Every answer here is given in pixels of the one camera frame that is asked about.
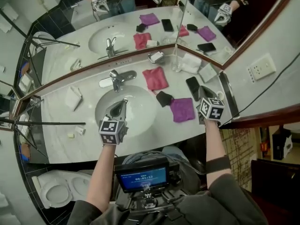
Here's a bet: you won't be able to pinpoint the wide wood framed mirror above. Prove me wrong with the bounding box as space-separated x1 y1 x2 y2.
14 0 192 100

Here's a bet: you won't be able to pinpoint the black tripod light stand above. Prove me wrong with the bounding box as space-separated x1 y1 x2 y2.
0 97 87 159

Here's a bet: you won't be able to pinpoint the black chest rig mount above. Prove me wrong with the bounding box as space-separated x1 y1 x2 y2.
114 188 188 220

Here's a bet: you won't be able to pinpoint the thick folded white towel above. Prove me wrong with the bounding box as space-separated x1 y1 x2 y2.
180 52 203 74

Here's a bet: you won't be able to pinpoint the black cloth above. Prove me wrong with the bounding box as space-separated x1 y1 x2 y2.
156 90 174 108

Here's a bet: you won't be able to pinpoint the person's dark grey shirt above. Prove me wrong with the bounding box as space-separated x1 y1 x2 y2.
67 177 269 225

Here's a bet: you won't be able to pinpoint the person's right forearm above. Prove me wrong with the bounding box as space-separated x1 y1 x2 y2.
205 120 233 189

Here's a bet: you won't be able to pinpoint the white and green card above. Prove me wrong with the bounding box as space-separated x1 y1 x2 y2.
198 62 218 83

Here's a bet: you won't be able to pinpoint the long black ledge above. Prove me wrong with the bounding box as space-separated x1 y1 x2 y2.
218 71 240 119

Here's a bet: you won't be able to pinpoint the person's left forearm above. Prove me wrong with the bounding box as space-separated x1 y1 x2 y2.
85 144 119 213

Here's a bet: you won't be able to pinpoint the chrome faucet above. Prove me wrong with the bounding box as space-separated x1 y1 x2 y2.
98 69 137 93

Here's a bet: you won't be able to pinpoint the person's blue jeans legs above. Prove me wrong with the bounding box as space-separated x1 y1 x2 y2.
123 145 190 166

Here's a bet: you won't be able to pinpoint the silver soap dish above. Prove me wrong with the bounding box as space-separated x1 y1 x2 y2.
147 51 166 64

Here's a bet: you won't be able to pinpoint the pink cloth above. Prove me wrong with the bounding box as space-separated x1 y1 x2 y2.
142 66 169 96

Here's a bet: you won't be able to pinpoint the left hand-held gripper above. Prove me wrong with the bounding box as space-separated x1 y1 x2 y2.
98 98 129 146

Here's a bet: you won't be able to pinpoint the narrow wood framed mirror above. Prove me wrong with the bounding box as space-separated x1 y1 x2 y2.
177 0 296 70

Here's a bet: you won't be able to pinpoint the cream wall power socket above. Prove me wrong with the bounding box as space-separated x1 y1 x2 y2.
247 52 277 83

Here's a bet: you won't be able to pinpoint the white sink basin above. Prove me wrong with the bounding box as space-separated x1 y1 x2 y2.
95 85 160 140

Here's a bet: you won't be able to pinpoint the small folded white towel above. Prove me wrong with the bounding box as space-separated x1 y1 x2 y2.
65 85 83 112

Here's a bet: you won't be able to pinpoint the thick black power cable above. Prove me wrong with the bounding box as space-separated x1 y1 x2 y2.
219 52 300 128

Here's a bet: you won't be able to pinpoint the black smartphone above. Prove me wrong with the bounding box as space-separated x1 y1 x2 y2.
185 76 202 102

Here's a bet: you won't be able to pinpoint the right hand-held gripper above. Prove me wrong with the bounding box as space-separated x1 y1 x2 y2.
198 85 225 126

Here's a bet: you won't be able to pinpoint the purple cloth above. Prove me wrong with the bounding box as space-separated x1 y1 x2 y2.
169 97 196 123

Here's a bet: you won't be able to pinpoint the clear drinking glass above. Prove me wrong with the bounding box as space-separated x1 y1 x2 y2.
172 57 183 73

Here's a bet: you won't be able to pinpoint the chest mounted monitor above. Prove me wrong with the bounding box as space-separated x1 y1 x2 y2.
114 158 179 194

